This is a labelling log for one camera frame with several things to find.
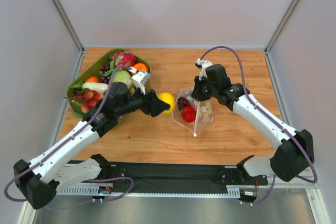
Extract fake orange persimmon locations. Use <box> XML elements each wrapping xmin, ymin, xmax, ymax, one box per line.
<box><xmin>133</xmin><ymin>63</ymin><xmax>149</xmax><ymax>72</ymax></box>

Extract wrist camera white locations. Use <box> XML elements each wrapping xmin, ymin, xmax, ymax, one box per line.
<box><xmin>195</xmin><ymin>58</ymin><xmax>213</xmax><ymax>80</ymax></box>
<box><xmin>129</xmin><ymin>67</ymin><xmax>151</xmax><ymax>94</ymax></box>

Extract fake red chili pepper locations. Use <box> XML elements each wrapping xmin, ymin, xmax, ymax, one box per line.
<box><xmin>182</xmin><ymin>105</ymin><xmax>197</xmax><ymax>123</ymax></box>

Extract fake dark grapes in bin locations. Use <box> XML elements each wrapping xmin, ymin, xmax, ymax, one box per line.
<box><xmin>98</xmin><ymin>62</ymin><xmax>111</xmax><ymax>84</ymax></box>

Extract fake red cherry bunch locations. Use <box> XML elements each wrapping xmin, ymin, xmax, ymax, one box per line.
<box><xmin>72</xmin><ymin>90</ymin><xmax>104</xmax><ymax>115</ymax></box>

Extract fake small orange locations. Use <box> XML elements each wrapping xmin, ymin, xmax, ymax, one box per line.
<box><xmin>85</xmin><ymin>76</ymin><xmax>100</xmax><ymax>83</ymax></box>

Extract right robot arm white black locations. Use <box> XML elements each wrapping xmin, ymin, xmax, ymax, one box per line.
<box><xmin>192</xmin><ymin>60</ymin><xmax>314</xmax><ymax>182</ymax></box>

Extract black base mat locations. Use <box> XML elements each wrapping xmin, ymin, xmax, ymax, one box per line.
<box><xmin>97</xmin><ymin>162</ymin><xmax>268</xmax><ymax>194</ymax></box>

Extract fake yellow lemon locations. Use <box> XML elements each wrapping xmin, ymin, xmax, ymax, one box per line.
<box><xmin>157</xmin><ymin>92</ymin><xmax>175</xmax><ymax>114</ymax></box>

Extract fake green cabbage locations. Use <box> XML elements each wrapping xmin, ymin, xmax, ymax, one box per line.
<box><xmin>112</xmin><ymin>70</ymin><xmax>133</xmax><ymax>88</ymax></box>

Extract fake pink dragon fruit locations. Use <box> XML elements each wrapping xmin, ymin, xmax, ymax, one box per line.
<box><xmin>110</xmin><ymin>51</ymin><xmax>136</xmax><ymax>69</ymax></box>

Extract clear zip top bag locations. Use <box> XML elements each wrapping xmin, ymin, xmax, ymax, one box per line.
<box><xmin>172</xmin><ymin>89</ymin><xmax>214</xmax><ymax>137</ymax></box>

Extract fake purple grapes in bag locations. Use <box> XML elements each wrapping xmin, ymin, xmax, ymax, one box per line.
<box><xmin>177</xmin><ymin>97</ymin><xmax>190</xmax><ymax>111</ymax></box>

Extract olive green plastic bin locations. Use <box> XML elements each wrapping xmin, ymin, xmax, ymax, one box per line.
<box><xmin>66</xmin><ymin>48</ymin><xmax>152</xmax><ymax>118</ymax></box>

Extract fake white radish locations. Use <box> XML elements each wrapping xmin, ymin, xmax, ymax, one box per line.
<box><xmin>82</xmin><ymin>82</ymin><xmax>108</xmax><ymax>94</ymax></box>

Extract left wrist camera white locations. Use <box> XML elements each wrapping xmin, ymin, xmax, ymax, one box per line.
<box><xmin>129</xmin><ymin>67</ymin><xmax>151</xmax><ymax>94</ymax></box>

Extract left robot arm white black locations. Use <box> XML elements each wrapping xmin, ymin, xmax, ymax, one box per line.
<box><xmin>13</xmin><ymin>82</ymin><xmax>171</xmax><ymax>210</ymax></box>

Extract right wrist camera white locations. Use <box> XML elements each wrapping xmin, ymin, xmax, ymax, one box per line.
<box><xmin>195</xmin><ymin>58</ymin><xmax>213</xmax><ymax>80</ymax></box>

